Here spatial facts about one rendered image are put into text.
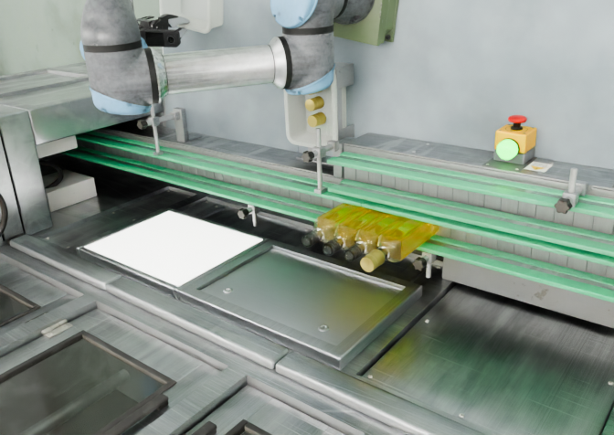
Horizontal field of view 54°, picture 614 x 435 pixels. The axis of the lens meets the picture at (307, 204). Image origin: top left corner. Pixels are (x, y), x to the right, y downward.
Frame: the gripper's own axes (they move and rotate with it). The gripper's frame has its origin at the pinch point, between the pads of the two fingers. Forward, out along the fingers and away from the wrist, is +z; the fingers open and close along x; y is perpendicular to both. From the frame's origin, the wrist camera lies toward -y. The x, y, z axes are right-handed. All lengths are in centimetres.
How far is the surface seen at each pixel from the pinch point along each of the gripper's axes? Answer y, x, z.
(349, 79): -58, 7, 3
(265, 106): -27.1, 21.9, 3.0
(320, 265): -70, 45, -27
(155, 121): -0.3, 25.6, -18.2
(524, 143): -108, 10, -3
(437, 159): -91, 17, -9
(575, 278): -126, 31, -15
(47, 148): 30, 35, -39
